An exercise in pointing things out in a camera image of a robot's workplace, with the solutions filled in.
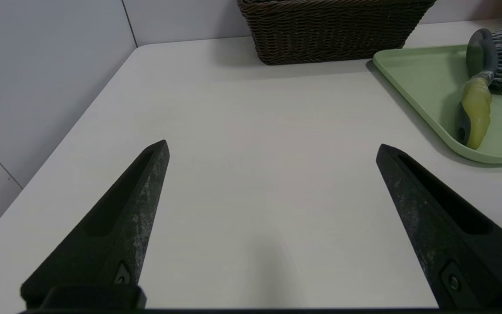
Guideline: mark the dark brown wicker basket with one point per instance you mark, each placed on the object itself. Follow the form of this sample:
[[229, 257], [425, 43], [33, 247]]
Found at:
[[329, 30]]

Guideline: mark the light green plastic tray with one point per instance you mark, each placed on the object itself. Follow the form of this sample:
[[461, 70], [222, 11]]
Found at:
[[429, 83]]

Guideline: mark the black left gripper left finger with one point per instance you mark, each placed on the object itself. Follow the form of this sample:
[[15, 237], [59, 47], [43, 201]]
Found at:
[[120, 226]]

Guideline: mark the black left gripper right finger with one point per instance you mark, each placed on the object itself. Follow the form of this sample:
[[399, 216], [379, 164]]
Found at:
[[442, 235]]

